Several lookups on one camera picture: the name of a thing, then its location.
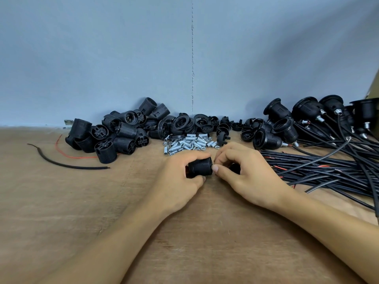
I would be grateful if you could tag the black threaded lamp socket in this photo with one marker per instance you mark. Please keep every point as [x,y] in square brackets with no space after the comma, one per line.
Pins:
[200,167]

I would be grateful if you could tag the pile of black rings and caps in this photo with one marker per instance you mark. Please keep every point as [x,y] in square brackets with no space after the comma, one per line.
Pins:
[204,121]

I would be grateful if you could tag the small metal bracket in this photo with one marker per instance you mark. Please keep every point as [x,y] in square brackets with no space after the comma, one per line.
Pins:
[68,123]

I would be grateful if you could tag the person's right thumb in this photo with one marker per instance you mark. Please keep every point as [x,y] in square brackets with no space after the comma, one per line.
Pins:
[222,173]

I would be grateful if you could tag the person's left forearm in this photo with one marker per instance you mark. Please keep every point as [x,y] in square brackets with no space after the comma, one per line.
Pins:
[112,248]

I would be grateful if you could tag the person's right middle finger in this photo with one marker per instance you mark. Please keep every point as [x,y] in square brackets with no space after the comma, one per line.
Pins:
[237,146]

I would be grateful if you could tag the brown cardboard box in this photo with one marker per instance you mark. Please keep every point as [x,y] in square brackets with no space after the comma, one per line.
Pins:
[373,90]

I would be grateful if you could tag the black socket cap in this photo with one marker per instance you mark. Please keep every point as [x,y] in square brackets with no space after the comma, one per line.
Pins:
[234,169]

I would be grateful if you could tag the person's right forearm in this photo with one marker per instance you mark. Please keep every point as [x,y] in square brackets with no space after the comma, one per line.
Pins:
[322,233]

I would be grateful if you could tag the person's left hand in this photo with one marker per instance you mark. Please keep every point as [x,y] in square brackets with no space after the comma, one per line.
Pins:
[171,186]

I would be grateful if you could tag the person's left thumb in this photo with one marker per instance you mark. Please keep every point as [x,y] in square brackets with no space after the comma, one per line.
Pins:
[196,180]

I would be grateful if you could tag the person's right hand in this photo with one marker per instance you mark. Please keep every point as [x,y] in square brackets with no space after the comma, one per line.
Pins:
[251,177]

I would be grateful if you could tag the pile of silver metal tubes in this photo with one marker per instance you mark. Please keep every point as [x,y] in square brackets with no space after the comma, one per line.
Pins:
[189,144]

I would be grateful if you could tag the pile of black socket bodies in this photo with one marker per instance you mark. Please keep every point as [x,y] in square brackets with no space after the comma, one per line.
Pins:
[118,133]

